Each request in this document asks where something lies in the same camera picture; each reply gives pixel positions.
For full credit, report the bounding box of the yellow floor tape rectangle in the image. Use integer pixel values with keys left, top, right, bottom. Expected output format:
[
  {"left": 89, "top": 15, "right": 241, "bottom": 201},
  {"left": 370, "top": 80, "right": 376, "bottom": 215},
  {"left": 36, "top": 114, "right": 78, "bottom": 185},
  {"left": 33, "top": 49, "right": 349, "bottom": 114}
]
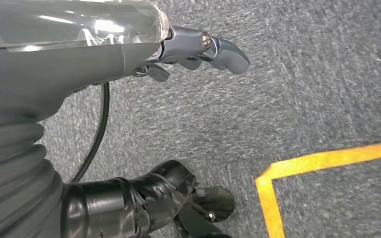
[{"left": 255, "top": 138, "right": 381, "bottom": 238}]

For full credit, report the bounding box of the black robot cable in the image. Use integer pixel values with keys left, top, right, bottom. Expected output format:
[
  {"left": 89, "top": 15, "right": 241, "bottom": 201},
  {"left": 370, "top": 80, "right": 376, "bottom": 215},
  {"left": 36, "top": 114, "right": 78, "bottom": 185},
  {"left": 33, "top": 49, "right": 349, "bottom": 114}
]
[{"left": 68, "top": 82, "right": 111, "bottom": 184}]

